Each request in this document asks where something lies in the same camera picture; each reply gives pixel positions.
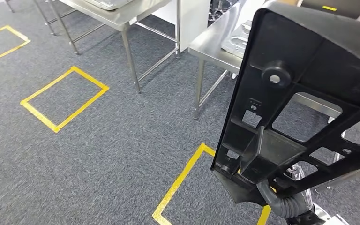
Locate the yellow floor tape square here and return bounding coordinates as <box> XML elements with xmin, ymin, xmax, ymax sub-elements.
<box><xmin>152</xmin><ymin>142</ymin><xmax>272</xmax><ymax>225</ymax></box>

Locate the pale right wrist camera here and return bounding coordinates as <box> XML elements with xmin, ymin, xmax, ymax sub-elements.
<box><xmin>312</xmin><ymin>203</ymin><xmax>352</xmax><ymax>225</ymax></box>

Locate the black plastic panel part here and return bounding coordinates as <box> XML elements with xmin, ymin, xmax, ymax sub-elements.
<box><xmin>211</xmin><ymin>0</ymin><xmax>360</xmax><ymax>206</ymax></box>

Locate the aluminium fixture plate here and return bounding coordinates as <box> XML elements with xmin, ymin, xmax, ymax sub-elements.
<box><xmin>83</xmin><ymin>0</ymin><xmax>134</xmax><ymax>11</ymax></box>
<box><xmin>221</xmin><ymin>20</ymin><xmax>254</xmax><ymax>59</ymax></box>

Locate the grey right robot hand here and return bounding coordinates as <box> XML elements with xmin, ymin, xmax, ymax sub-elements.
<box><xmin>286</xmin><ymin>164</ymin><xmax>304</xmax><ymax>183</ymax></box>

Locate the white panel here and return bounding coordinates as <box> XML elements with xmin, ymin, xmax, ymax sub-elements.
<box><xmin>151</xmin><ymin>0</ymin><xmax>211</xmax><ymax>53</ymax></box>

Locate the stainless steel workbench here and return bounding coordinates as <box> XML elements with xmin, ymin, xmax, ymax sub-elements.
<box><xmin>187</xmin><ymin>0</ymin><xmax>360</xmax><ymax>193</ymax></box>

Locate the stainless steel table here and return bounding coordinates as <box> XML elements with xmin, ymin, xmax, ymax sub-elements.
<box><xmin>32</xmin><ymin>0</ymin><xmax>181</xmax><ymax>94</ymax></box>

